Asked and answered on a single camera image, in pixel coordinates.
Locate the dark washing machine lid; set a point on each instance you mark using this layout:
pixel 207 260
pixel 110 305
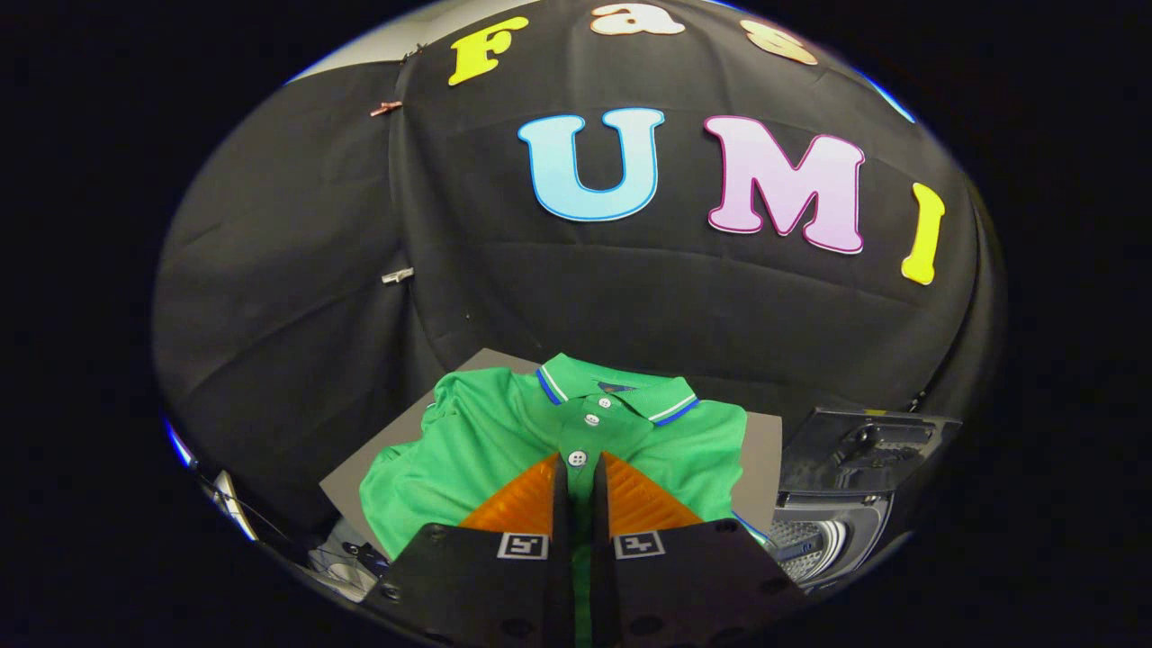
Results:
pixel 855 450

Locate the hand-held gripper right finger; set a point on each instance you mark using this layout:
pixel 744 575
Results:
pixel 601 540

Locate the pink clip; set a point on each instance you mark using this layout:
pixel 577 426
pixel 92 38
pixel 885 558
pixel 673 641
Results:
pixel 386 108

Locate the silver clip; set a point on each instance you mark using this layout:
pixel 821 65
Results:
pixel 397 274

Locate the green polo shirt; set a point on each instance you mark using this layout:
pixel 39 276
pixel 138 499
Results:
pixel 486 441

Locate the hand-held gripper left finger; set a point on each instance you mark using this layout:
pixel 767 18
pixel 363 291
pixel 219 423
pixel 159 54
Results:
pixel 563 540

